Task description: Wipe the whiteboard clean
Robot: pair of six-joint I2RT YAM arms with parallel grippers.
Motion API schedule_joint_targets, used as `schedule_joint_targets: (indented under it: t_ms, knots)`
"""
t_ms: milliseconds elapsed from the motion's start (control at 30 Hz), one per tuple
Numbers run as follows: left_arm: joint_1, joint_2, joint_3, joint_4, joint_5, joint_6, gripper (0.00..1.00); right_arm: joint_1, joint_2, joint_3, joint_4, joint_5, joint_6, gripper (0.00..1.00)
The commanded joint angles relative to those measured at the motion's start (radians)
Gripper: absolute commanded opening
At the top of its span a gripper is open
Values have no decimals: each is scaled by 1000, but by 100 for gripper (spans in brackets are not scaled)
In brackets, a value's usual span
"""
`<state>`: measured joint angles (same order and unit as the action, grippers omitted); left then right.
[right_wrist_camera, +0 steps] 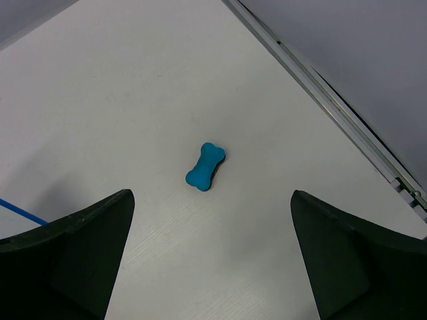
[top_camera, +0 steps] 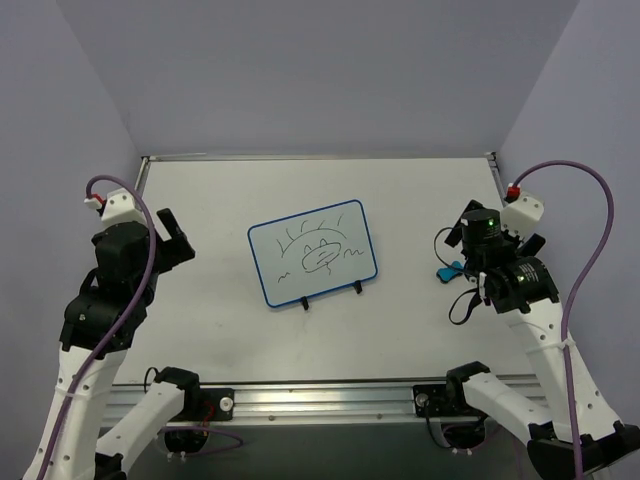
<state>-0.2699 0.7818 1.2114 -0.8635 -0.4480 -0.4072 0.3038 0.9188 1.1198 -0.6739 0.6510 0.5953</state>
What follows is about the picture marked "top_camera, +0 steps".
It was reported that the blue bone-shaped eraser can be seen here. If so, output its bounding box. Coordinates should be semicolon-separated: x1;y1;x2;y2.
436;261;464;284

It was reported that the blue framed whiteboard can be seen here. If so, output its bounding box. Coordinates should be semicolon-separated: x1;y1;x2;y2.
247;199;379;309

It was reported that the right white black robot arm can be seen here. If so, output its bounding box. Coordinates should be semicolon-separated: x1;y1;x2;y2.
443;200;639;479

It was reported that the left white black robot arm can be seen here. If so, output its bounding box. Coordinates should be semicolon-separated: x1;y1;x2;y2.
24;209;202;479

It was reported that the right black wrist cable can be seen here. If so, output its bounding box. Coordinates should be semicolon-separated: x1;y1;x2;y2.
432;227;484;326

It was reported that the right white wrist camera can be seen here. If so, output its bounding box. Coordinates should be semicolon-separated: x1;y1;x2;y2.
500;183;544;239

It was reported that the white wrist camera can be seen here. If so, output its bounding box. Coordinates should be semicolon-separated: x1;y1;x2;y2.
84;188;146;228
500;183;544;239

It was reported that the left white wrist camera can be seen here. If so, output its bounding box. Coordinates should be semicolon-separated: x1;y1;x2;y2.
84;188;146;228

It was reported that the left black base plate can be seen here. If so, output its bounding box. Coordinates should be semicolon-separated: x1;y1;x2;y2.
183;387;235;423

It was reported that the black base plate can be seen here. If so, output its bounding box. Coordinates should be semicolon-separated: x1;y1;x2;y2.
183;387;235;423
412;383;482;419

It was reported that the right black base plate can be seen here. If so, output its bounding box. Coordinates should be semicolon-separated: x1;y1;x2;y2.
412;383;482;419

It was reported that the aluminium front rail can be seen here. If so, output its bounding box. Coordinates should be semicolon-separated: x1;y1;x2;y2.
54;372;556;431

